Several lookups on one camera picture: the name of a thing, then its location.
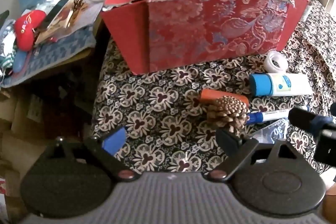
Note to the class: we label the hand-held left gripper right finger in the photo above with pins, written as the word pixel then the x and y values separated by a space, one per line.
pixel 227 138

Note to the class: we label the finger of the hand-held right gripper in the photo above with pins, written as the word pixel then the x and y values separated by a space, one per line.
pixel 302 117

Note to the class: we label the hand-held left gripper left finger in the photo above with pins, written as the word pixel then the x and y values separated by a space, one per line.
pixel 114 142

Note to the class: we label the brown pine cone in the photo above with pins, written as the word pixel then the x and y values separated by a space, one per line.
pixel 225 113

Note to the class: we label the blue and white marker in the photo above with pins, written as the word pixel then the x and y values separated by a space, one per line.
pixel 265 116

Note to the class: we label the orange tube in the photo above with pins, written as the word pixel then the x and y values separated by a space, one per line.
pixel 210 95

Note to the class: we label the clear tape roll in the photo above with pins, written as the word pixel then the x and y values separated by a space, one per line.
pixel 283 66

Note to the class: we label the red cardboard box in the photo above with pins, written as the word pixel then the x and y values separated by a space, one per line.
pixel 183 29

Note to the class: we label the clear printed plastic bag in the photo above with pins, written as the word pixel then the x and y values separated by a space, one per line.
pixel 275 130

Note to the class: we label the white bottle with blue cap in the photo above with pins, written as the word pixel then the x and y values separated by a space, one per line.
pixel 288 85

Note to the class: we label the floral patterned blanket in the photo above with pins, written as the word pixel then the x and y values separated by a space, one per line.
pixel 157 108

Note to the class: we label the blue plastic object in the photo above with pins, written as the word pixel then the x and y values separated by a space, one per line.
pixel 19 62

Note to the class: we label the green striped cloth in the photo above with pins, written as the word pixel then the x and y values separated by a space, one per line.
pixel 6 56

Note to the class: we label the card with pine cone picture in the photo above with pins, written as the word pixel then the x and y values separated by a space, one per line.
pixel 76 7

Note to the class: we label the red plush toy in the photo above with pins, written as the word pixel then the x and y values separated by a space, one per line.
pixel 26 27

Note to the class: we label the dark green object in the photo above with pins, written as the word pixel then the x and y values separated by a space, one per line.
pixel 4 18

